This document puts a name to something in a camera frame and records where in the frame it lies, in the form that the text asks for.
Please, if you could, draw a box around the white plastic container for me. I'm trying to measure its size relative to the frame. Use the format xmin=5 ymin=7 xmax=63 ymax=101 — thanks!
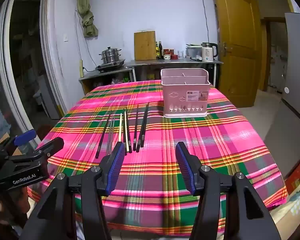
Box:
xmin=186 ymin=44 xmax=203 ymax=60

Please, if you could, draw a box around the white door frame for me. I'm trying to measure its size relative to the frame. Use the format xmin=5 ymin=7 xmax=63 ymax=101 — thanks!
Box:
xmin=0 ymin=0 xmax=70 ymax=155

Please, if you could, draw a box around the metal door handle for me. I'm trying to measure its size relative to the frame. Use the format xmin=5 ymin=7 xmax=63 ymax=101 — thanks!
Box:
xmin=219 ymin=42 xmax=234 ymax=57

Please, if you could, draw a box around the green knotted curtain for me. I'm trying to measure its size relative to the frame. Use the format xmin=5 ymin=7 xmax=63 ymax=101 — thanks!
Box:
xmin=76 ymin=0 xmax=99 ymax=37

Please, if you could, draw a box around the tall steel table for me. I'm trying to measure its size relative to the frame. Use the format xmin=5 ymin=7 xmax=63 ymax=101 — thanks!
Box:
xmin=126 ymin=57 xmax=224 ymax=88

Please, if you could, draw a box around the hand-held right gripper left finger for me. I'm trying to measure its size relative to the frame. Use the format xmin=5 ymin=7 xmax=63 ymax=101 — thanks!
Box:
xmin=20 ymin=141 xmax=126 ymax=240

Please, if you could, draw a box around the pink plastic utensil holder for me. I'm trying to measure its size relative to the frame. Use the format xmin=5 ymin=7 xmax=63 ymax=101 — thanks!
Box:
xmin=161 ymin=68 xmax=211 ymax=118

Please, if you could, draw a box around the black wall cable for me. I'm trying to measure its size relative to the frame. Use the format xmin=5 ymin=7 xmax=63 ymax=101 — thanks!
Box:
xmin=198 ymin=0 xmax=211 ymax=44

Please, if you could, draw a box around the steel steamer pot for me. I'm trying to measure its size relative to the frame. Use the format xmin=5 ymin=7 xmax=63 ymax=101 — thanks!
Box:
xmin=101 ymin=46 xmax=121 ymax=64

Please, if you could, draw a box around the white electric kettle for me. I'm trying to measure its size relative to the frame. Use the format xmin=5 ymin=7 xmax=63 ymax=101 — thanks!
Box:
xmin=201 ymin=42 xmax=218 ymax=62

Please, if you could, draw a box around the printed cardboard box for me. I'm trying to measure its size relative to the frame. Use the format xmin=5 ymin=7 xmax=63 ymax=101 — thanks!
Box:
xmin=266 ymin=180 xmax=300 ymax=233

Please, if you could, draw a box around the pink plaid tablecloth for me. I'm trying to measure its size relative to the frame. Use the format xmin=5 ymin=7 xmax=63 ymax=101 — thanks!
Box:
xmin=27 ymin=79 xmax=288 ymax=237

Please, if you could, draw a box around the red box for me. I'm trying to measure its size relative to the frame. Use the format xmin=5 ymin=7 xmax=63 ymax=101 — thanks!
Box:
xmin=285 ymin=161 xmax=300 ymax=188

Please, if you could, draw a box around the wooden cutting board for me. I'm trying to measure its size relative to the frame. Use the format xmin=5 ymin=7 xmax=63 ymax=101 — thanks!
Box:
xmin=134 ymin=31 xmax=157 ymax=61

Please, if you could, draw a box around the yellow wooden door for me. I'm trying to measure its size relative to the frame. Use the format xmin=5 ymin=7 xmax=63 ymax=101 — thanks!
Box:
xmin=211 ymin=0 xmax=263 ymax=108

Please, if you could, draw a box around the low steel table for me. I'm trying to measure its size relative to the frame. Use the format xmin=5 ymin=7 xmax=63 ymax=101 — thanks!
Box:
xmin=79 ymin=65 xmax=135 ymax=94

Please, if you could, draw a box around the black induction cooker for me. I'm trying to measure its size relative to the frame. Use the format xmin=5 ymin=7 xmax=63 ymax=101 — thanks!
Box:
xmin=95 ymin=59 xmax=126 ymax=72

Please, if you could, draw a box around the metal chopstick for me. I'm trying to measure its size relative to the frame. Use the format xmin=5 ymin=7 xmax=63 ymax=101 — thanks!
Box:
xmin=106 ymin=115 xmax=112 ymax=156
xmin=109 ymin=116 xmax=115 ymax=155

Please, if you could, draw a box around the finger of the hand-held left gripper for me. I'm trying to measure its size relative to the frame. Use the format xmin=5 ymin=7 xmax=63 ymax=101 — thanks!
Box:
xmin=32 ymin=137 xmax=65 ymax=160
xmin=12 ymin=129 xmax=37 ymax=147

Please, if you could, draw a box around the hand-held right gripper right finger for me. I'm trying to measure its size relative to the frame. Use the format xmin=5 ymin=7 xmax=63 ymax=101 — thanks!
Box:
xmin=175 ymin=141 xmax=282 ymax=240

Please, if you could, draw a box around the grey flat board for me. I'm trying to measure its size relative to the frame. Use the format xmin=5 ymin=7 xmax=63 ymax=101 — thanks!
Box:
xmin=264 ymin=102 xmax=300 ymax=178

